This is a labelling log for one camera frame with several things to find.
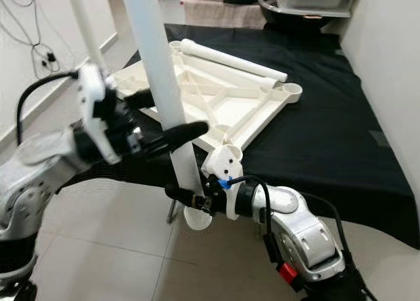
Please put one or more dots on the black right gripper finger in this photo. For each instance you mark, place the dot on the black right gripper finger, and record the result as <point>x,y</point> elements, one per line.
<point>180,195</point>

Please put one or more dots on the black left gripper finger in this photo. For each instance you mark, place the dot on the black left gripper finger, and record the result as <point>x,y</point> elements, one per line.
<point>141,99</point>
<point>180,136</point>

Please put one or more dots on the white plastic children table top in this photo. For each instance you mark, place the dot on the white plastic children table top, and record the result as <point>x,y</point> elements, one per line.
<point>236,104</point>

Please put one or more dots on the grey metal table leg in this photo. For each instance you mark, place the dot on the grey metal table leg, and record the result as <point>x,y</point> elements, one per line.
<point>172,212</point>

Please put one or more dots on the beige woven cloth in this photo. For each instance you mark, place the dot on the beige woven cloth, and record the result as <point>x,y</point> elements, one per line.
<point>220,12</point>

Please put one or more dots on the black table cloth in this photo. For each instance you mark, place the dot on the black table cloth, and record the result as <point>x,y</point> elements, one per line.
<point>321,137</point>

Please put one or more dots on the grey tape strip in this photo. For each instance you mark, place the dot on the grey tape strip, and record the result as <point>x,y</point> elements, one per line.
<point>380,138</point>

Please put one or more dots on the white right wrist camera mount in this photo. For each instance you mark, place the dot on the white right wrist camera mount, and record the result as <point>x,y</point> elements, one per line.
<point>226,163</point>

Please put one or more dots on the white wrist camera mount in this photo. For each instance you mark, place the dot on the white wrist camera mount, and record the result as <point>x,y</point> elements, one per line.
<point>95,111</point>
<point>226,163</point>

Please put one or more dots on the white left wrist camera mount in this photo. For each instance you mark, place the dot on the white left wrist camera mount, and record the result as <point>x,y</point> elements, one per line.
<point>95,111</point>

